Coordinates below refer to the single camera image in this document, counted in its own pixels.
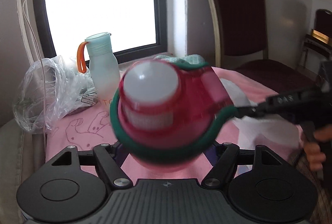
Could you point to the pink water bottle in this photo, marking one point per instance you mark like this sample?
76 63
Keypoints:
160 130

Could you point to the pale teal frosted bottle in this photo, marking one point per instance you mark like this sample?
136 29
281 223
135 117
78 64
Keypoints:
102 68

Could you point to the beige sofa cushion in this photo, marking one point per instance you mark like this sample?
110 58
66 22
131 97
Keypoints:
15 161

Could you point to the clear plastic bag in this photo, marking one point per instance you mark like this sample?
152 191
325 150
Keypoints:
39 97

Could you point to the maroon padded chair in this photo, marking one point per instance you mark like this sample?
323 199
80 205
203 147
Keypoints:
238 6
324 22

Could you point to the person's right hand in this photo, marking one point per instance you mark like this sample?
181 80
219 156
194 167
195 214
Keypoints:
315 156

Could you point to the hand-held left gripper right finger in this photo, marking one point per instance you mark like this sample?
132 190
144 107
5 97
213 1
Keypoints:
225 161

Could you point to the pink printed blanket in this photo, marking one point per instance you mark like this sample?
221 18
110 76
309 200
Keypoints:
85 130

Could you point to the white printed label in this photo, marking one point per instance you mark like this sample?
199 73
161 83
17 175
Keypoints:
89 99

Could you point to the teal striped towel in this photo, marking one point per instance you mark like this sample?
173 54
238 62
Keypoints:
192 59

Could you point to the white paper towel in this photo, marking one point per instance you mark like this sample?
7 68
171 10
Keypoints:
269 136

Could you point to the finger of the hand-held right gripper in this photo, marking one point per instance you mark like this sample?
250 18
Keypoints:
251 110

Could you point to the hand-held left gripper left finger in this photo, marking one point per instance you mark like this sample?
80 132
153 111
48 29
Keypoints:
109 164

